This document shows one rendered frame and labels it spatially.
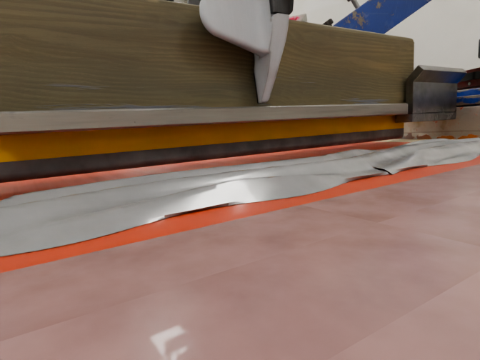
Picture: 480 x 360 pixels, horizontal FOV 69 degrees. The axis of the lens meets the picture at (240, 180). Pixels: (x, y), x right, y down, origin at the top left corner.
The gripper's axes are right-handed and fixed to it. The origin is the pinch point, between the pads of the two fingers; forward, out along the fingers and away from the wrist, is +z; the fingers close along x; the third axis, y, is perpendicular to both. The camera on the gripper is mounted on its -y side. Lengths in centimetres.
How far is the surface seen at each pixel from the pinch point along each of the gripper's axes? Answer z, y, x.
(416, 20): -54, -200, -104
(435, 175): 5.5, -0.8, 13.5
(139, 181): 4.9, 11.0, 7.0
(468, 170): 5.5, -3.2, 13.9
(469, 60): -26, -200, -74
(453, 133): 4.8, -25.4, 2.5
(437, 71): -1.4, -19.5, 3.7
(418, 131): 4.6, -25.4, -1.5
